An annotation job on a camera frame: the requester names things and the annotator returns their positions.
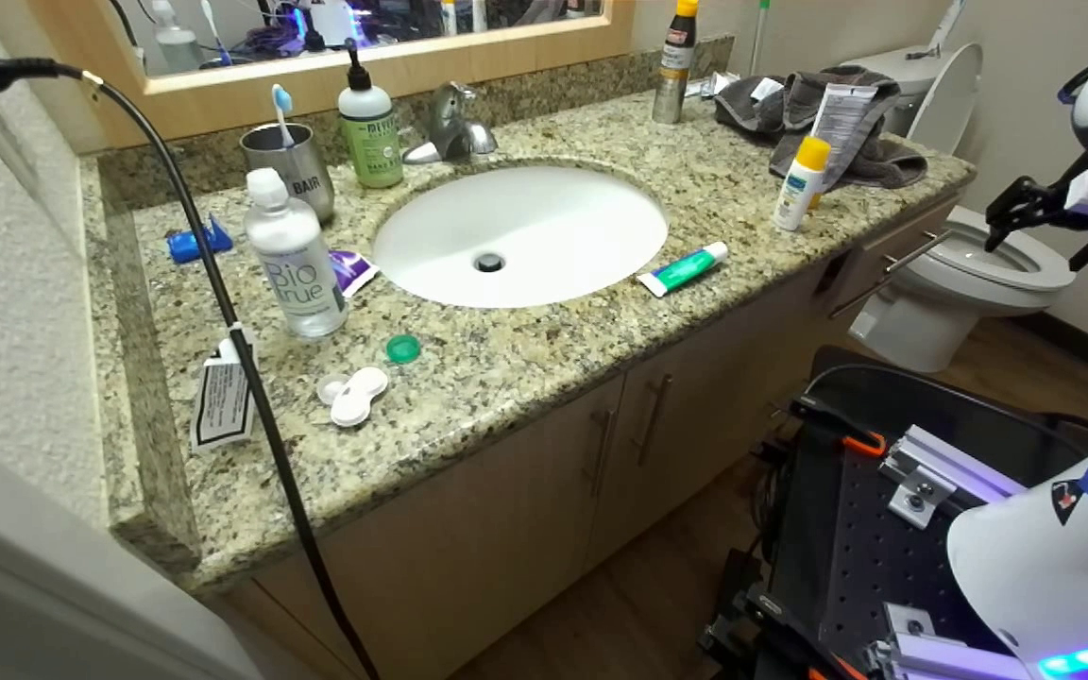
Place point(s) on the white blue toothbrush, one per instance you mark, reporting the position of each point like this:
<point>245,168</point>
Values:
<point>279,110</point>

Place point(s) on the white toilet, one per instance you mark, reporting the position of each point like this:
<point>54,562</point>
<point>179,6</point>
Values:
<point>983,271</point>

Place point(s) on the white sink basin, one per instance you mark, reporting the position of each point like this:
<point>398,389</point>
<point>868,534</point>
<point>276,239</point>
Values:
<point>567,229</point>

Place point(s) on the wood framed mirror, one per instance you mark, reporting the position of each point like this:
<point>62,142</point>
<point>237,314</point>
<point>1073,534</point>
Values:
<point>378,68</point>

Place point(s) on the blue plastic item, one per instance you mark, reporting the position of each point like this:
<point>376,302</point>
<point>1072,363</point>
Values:
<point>199,244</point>

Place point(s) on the chrome faucet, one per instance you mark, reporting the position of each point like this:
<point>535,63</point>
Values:
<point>454,127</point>

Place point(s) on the orange clamp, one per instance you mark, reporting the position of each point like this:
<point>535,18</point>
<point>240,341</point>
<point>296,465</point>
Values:
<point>868,443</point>

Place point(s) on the metal sink drain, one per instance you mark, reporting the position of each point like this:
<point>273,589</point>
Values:
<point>488,261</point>

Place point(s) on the black robot cart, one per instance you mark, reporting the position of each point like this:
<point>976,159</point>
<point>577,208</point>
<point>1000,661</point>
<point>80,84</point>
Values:
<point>849,554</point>

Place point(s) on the green soap pump bottle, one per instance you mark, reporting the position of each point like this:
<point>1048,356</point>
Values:
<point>376,145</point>

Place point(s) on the white contact lens case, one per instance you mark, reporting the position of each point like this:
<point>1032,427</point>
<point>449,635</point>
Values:
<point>358,397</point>

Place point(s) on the grey towel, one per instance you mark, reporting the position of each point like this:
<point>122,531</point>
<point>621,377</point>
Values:
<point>884,154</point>

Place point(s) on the clear contact solution bottle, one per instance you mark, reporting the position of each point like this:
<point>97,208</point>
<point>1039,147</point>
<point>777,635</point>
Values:
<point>301,271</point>

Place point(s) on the spray can yellow cap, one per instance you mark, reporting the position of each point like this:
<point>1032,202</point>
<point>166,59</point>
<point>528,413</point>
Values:
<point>679,77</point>

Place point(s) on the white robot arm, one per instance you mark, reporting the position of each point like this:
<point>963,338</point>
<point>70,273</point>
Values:
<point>1073,569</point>

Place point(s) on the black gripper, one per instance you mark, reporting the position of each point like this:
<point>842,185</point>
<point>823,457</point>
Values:
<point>1054,189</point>

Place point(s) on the wooden drawer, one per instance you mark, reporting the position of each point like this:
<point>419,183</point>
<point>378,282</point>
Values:
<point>879,286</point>

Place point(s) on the purple white packet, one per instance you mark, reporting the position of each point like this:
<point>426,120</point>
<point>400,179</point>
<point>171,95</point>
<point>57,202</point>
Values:
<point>351,271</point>

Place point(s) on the green toothpaste tube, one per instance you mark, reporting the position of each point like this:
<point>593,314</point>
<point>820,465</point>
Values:
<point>682,271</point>

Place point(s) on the small white bottle yellow cap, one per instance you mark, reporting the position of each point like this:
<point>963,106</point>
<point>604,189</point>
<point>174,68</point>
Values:
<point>803,189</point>

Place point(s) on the green lens case cap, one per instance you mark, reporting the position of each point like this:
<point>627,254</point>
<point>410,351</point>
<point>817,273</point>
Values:
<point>405,350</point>

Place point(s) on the grey metal cup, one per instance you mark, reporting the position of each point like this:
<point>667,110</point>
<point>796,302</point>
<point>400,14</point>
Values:
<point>301,176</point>

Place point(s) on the aluminium mounting bracket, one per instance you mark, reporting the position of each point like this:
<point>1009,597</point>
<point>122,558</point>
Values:
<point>947,472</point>
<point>947,656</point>

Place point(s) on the wooden vanity cabinet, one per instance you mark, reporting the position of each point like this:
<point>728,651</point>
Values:
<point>507,531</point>

